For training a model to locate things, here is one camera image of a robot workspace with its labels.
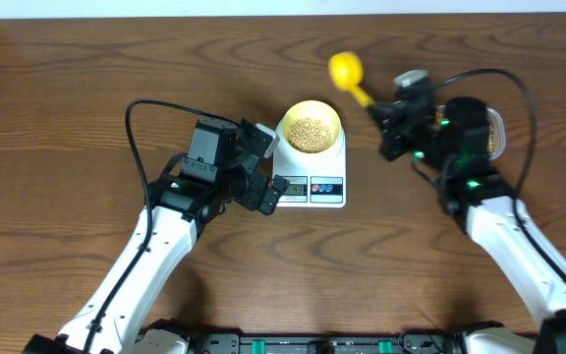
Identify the pale yellow bowl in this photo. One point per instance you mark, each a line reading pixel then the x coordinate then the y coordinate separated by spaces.
pixel 314 109

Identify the soybeans in bowl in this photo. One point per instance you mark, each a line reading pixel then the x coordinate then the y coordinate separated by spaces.
pixel 310 135

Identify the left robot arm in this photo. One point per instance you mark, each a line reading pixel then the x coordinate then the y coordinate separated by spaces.
pixel 220 168

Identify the yellow measuring scoop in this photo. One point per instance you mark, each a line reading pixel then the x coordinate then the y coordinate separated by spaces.
pixel 346 73

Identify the clear container of soybeans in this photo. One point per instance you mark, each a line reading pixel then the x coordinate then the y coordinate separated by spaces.
pixel 497 134

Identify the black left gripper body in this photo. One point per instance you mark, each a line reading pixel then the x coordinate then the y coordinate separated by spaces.
pixel 252 199

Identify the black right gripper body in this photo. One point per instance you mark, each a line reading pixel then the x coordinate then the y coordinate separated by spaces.
pixel 400 141

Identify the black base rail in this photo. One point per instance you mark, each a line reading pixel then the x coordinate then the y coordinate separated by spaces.
pixel 342 344

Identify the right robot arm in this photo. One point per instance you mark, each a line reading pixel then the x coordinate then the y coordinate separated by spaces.
pixel 488 210

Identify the white kitchen scale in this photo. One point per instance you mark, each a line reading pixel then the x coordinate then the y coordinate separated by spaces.
pixel 315 179

